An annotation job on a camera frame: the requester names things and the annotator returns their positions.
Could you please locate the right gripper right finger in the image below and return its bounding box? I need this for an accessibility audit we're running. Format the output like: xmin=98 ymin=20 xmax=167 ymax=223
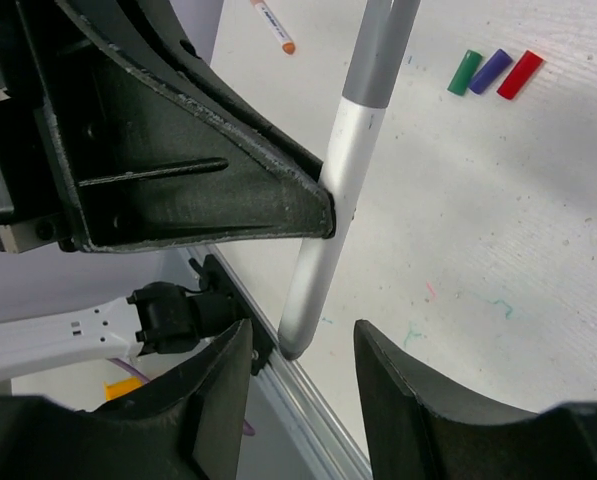
xmin=353 ymin=320 xmax=597 ymax=479

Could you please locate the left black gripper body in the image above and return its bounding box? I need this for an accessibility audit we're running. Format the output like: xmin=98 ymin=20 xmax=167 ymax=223
xmin=0 ymin=1 xmax=108 ymax=253

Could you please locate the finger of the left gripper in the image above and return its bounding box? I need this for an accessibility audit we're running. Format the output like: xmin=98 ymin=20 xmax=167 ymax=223
xmin=56 ymin=1 xmax=322 ymax=181
xmin=32 ymin=47 xmax=336 ymax=254

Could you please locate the red pen cap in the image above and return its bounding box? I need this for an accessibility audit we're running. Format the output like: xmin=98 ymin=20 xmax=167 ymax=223
xmin=497 ymin=50 xmax=544 ymax=100

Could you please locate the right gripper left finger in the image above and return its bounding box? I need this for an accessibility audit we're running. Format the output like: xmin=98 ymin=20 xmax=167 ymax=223
xmin=0 ymin=320 xmax=252 ymax=479

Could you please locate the green pen cap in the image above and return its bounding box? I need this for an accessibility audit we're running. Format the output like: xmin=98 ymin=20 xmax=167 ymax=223
xmin=447 ymin=49 xmax=483 ymax=96

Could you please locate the blue pen cap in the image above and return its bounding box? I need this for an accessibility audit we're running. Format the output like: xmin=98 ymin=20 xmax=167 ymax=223
xmin=469 ymin=49 xmax=513 ymax=95

